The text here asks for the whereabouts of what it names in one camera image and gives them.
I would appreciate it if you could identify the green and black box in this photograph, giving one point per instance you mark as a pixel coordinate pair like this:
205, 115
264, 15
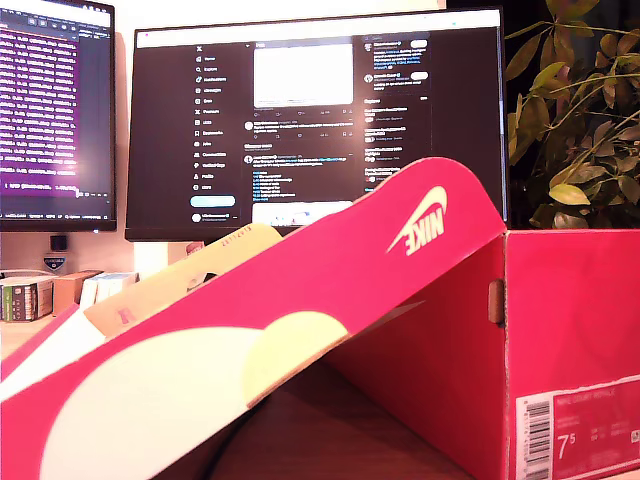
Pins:
22, 300

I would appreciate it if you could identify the red snack packet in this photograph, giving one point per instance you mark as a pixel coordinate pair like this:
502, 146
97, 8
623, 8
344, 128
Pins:
195, 248

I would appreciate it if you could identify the small white box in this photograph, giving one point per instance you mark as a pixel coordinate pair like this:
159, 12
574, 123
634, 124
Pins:
88, 292
124, 282
103, 289

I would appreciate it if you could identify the dark shield badge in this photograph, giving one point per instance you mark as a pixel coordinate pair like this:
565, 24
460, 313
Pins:
54, 263

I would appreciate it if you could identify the red Nike shoebox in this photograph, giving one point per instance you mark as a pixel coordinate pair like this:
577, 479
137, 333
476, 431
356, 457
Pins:
350, 260

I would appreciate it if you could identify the wide black computer monitor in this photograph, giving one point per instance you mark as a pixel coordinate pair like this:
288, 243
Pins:
300, 130

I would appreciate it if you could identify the monitor with purple terminal text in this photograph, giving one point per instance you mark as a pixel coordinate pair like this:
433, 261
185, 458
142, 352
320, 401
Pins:
50, 100

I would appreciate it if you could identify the small black mount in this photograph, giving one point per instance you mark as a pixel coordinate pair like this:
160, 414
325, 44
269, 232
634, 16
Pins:
58, 242

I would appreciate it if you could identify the white monitor stand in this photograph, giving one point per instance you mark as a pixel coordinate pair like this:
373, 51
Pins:
150, 260

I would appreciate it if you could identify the brown cardboard box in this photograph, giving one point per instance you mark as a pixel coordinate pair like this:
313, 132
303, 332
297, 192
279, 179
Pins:
70, 292

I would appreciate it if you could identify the green leafy houseplant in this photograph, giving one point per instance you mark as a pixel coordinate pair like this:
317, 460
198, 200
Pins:
570, 195

